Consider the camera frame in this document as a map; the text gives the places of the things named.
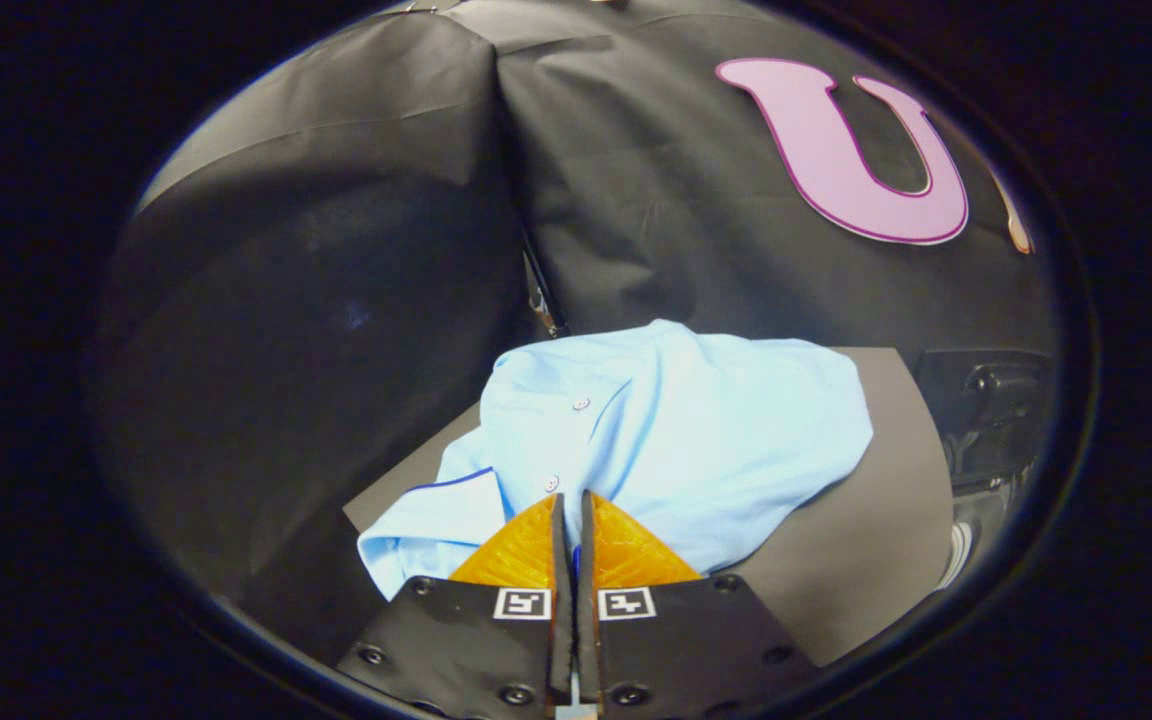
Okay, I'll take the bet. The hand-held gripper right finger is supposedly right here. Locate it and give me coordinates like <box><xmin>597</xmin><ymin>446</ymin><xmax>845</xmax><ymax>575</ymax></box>
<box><xmin>578</xmin><ymin>490</ymin><xmax>822</xmax><ymax>716</ymax></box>

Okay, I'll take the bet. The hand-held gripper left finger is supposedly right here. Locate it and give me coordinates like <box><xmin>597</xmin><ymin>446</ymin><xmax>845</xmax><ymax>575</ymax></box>
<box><xmin>336</xmin><ymin>492</ymin><xmax>574</xmax><ymax>716</ymax></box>

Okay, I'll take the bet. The light blue shirt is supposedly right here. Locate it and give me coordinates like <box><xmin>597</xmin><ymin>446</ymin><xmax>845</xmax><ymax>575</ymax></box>
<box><xmin>356</xmin><ymin>318</ymin><xmax>875</xmax><ymax>601</ymax></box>

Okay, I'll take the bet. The cream and dark cabinet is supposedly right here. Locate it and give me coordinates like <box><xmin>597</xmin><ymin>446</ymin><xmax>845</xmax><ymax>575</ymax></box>
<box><xmin>341</xmin><ymin>345</ymin><xmax>955</xmax><ymax>669</ymax></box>

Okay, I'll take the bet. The black backdrop cloth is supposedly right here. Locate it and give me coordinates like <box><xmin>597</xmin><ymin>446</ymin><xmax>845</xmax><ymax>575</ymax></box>
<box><xmin>86</xmin><ymin>0</ymin><xmax>1062</xmax><ymax>601</ymax></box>

